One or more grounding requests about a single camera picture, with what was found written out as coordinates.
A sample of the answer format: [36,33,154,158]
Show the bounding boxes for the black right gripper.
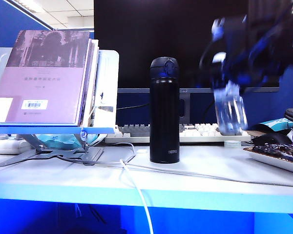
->
[200,16,267,94]

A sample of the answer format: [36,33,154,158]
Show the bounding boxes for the clear mineral water bottle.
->
[213,81,250,136]

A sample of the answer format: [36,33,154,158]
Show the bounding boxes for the black thermos flask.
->
[149,56,181,164]

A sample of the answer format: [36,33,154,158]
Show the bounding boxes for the white grey keyboard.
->
[104,122,252,143]

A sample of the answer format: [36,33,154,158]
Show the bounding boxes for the teal white box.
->
[256,117,293,131]

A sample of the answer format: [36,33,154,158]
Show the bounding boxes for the black computer mouse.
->
[251,132,293,146]

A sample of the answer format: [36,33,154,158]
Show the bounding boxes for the dark chocolate snacks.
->
[252,143,293,164]

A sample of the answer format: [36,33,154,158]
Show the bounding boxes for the black computer monitor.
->
[93,0,281,124]

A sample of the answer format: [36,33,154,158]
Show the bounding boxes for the white rectangular tray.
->
[243,145,293,176]

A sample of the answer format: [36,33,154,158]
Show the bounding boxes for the silver metal book stand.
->
[0,47,120,168]

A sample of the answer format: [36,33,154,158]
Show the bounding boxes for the teal tissue pack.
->
[35,133,105,150]

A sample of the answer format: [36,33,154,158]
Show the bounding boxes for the pink hardcover book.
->
[0,30,91,126]

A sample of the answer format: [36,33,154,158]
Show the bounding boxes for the ceiling light panel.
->
[7,0,46,13]

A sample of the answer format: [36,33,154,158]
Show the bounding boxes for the white power strip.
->
[0,135,36,155]

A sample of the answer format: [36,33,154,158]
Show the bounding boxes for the thin grey cable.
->
[58,141,293,188]

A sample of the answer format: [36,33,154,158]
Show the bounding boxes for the metal page holder wire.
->
[80,105,114,147]

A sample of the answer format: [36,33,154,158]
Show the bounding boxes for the white charging cable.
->
[119,158,155,234]

